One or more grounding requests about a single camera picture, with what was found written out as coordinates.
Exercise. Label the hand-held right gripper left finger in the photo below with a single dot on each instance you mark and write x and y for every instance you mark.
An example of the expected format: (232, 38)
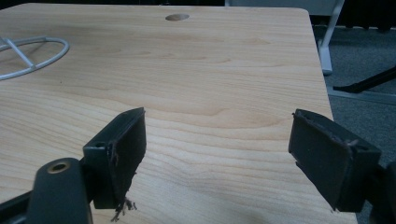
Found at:
(115, 165)

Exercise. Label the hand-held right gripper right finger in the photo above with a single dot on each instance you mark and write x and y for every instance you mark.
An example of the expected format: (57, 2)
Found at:
(330, 158)

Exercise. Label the black metal stand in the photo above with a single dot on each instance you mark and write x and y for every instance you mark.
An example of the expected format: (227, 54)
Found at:
(367, 83)

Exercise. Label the black curtain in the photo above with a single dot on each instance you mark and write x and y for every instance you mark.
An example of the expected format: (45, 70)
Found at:
(370, 12)

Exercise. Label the grey metal floor rail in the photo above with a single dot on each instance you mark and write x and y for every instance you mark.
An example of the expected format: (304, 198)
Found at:
(361, 95)

